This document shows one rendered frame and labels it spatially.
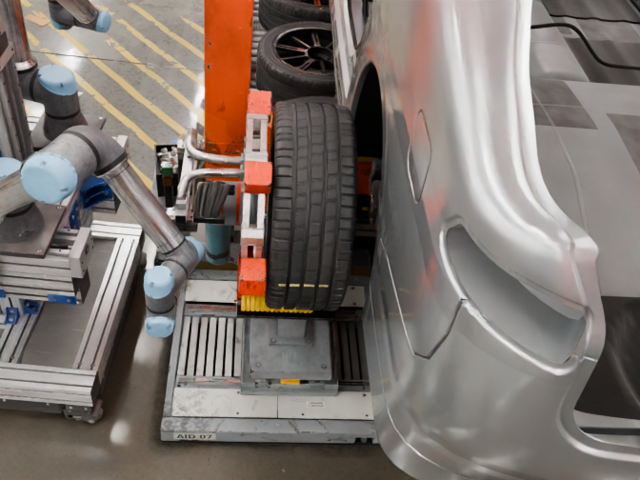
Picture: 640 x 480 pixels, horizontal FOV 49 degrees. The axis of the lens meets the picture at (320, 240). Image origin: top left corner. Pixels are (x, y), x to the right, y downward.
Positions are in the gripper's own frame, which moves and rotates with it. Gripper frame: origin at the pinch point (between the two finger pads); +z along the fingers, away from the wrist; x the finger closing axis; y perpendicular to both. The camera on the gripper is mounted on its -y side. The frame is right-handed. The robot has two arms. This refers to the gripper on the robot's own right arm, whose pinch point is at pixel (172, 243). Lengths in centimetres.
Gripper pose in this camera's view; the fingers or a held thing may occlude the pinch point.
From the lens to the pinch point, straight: 215.6
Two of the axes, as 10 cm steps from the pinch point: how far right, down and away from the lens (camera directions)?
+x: -9.9, -0.5, -1.1
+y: 1.1, -7.2, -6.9
